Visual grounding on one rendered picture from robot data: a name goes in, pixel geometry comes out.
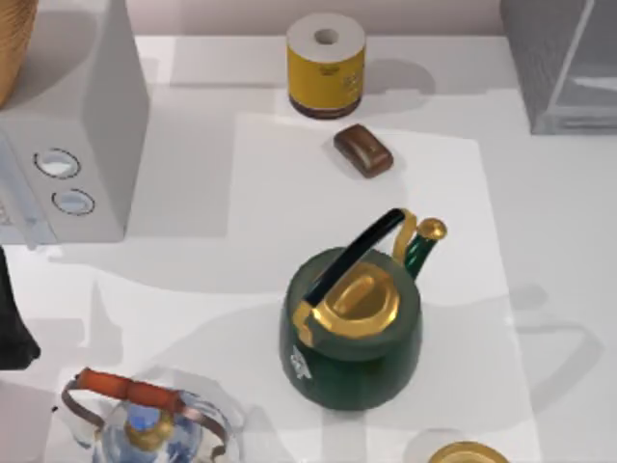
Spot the glass kettle with orange handle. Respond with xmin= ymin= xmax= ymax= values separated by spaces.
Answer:
xmin=61 ymin=367 xmax=242 ymax=463

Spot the yellow wrapped paper roll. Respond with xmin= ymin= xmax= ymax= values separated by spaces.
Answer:
xmin=285 ymin=12 xmax=366 ymax=120

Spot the brown soap bar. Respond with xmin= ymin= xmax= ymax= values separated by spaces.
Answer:
xmin=333 ymin=123 xmax=395 ymax=180

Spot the pale microwave oven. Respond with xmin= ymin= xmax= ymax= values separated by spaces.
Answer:
xmin=0 ymin=0 xmax=149 ymax=251

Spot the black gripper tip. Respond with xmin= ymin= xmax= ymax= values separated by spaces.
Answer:
xmin=0 ymin=244 xmax=41 ymax=372

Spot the microwave knob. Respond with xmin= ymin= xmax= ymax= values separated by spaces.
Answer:
xmin=33 ymin=148 xmax=81 ymax=181
xmin=51 ymin=187 xmax=96 ymax=215

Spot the green and gold kettle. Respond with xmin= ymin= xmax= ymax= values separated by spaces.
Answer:
xmin=278 ymin=207 xmax=448 ymax=413

